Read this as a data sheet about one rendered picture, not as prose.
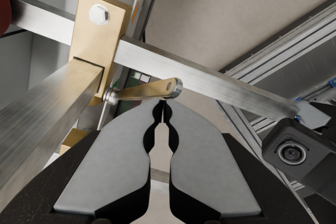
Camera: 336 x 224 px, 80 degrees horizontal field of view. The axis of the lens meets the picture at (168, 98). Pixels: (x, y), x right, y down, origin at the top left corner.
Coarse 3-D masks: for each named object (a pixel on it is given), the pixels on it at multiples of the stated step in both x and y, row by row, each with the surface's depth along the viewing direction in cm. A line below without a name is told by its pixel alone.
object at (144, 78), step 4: (144, 76) 43; (148, 76) 43; (140, 80) 44; (144, 80) 44; (140, 84) 44; (132, 100) 46; (136, 100) 46; (140, 100) 46; (132, 104) 46; (136, 104) 46
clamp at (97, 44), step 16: (80, 0) 21; (96, 0) 21; (112, 0) 23; (80, 16) 22; (112, 16) 22; (128, 16) 25; (80, 32) 23; (96, 32) 23; (112, 32) 23; (80, 48) 23; (96, 48) 23; (112, 48) 23; (96, 64) 24; (112, 64) 26; (96, 96) 27
